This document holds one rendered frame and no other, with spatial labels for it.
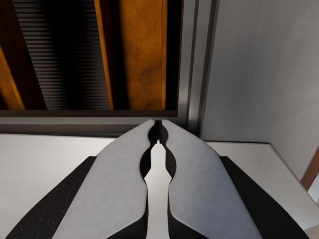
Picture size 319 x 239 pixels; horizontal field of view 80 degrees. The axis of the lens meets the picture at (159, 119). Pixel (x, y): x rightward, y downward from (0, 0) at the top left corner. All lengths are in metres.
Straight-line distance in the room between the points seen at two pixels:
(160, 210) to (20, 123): 0.15
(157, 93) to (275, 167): 0.20
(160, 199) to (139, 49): 0.20
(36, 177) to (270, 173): 0.19
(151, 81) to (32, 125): 0.18
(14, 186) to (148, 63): 0.21
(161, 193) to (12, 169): 0.12
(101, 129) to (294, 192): 0.17
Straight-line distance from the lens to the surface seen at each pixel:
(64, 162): 0.17
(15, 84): 0.32
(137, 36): 0.29
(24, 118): 0.20
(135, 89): 0.31
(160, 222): 0.21
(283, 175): 0.19
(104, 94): 0.47
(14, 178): 0.21
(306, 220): 0.26
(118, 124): 0.17
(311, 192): 0.57
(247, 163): 0.17
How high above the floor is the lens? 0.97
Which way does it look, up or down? 60 degrees down
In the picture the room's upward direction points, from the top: 180 degrees clockwise
